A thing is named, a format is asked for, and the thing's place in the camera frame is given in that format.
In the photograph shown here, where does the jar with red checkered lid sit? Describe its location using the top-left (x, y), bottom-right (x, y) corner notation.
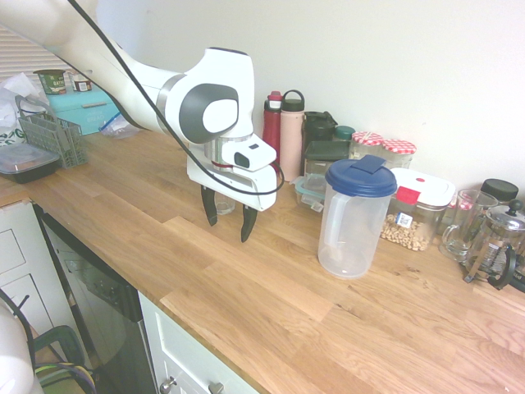
top-left (349, 131), bottom-right (385, 162)
top-left (380, 139), bottom-right (413, 170)

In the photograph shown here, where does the small jar red checkered lid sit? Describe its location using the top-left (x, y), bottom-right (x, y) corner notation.
top-left (436, 195), bottom-right (461, 236)

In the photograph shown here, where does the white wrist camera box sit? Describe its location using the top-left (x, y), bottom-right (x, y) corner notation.
top-left (232, 140), bottom-right (278, 172)

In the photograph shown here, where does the glass container with teal lid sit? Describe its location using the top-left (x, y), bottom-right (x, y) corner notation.
top-left (292, 174), bottom-right (329, 213)

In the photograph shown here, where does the pink water bottle black cap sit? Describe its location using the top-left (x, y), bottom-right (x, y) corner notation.
top-left (279, 89), bottom-right (307, 183)

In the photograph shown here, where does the clear zip bag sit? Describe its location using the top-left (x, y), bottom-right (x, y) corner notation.
top-left (98, 110), bottom-right (141, 140)

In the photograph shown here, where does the clear drinking glass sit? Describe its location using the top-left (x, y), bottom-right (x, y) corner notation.
top-left (213, 189), bottom-right (237, 216)

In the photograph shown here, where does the red water bottle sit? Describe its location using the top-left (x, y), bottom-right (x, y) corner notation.
top-left (262, 90), bottom-right (284, 156)

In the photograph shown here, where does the green oatmeal cup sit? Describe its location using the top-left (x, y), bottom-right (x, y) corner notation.
top-left (33, 68), bottom-right (67, 97)

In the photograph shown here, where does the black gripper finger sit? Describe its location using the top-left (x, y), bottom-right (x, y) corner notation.
top-left (240, 204), bottom-right (259, 244)
top-left (200, 184), bottom-right (219, 227)

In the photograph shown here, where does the black dishwasher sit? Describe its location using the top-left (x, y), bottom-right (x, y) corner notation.
top-left (32, 203), bottom-right (159, 394)

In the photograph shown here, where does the grey plastic cutlery basket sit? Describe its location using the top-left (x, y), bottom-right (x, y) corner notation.
top-left (15, 94), bottom-right (89, 170)

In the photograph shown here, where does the cereal container white red lid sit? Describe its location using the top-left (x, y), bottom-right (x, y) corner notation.
top-left (380, 167), bottom-right (458, 253)

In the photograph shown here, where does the small jar with green lid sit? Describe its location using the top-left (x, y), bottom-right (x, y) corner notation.
top-left (332, 125), bottom-right (357, 143)

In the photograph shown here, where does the clear pitcher with blue lid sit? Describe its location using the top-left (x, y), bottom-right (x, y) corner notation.
top-left (317, 154), bottom-right (398, 281)

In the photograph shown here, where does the teal metal bread box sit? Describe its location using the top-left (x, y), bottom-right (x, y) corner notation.
top-left (46, 87), bottom-right (125, 137)

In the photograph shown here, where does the white window blind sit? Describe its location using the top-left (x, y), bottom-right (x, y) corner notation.
top-left (0, 23), bottom-right (69, 80)

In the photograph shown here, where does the black takeout container clear lid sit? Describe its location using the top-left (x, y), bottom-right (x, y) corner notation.
top-left (0, 145), bottom-right (62, 185)

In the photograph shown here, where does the clear glass mug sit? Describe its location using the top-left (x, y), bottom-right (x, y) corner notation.
top-left (438, 188), bottom-right (500, 263)

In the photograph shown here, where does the jar with black lid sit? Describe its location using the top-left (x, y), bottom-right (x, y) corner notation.
top-left (480, 178), bottom-right (520, 206)

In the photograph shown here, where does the dark green shaker bottle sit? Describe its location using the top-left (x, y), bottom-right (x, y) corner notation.
top-left (302, 110), bottom-right (339, 173)

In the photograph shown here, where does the glass container with dark lid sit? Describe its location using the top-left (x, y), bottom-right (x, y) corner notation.
top-left (304, 140), bottom-right (352, 178)

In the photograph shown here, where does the white panelled side unit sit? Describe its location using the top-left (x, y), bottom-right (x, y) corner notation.
top-left (0, 199), bottom-right (90, 359)

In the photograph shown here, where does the white cabinet door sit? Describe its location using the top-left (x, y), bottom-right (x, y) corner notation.
top-left (138, 291), bottom-right (264, 394)

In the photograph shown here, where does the white plastic bag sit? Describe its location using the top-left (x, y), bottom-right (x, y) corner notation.
top-left (0, 72), bottom-right (51, 149)

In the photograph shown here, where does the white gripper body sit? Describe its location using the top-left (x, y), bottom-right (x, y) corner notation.
top-left (186, 152), bottom-right (277, 213)

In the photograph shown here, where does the brown and white cup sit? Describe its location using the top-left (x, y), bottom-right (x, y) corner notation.
top-left (66, 69), bottom-right (94, 94)

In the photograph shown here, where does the coloured cable bundle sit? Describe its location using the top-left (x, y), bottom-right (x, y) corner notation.
top-left (34, 360), bottom-right (98, 394)

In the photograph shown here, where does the glass french press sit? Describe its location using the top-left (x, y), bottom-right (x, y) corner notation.
top-left (463, 199), bottom-right (525, 291)

